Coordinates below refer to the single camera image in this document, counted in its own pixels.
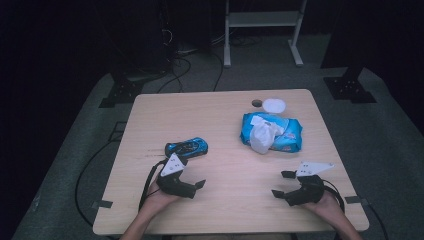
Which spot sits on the grey tape strip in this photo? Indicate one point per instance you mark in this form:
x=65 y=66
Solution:
x=356 y=200
x=101 y=204

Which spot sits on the person's left hand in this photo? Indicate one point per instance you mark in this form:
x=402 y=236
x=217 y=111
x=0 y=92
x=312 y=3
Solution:
x=160 y=200

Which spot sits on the blue toy car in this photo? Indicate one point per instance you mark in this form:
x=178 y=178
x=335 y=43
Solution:
x=186 y=147

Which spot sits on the white wet wipe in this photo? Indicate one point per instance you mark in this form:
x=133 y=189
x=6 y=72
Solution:
x=264 y=135

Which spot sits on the white metal stand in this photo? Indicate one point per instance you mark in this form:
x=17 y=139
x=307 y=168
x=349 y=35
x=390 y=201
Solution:
x=263 y=19

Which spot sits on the black stand base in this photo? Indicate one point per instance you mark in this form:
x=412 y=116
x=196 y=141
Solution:
x=348 y=88
x=121 y=93

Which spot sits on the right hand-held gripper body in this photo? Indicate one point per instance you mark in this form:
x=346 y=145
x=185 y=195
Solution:
x=308 y=193

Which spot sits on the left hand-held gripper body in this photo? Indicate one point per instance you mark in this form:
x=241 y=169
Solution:
x=173 y=185

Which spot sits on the person's right hand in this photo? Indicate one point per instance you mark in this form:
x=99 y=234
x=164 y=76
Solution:
x=325 y=205

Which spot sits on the blue wet wipes pack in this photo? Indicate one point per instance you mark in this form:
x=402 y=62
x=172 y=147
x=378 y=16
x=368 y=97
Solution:
x=286 y=133

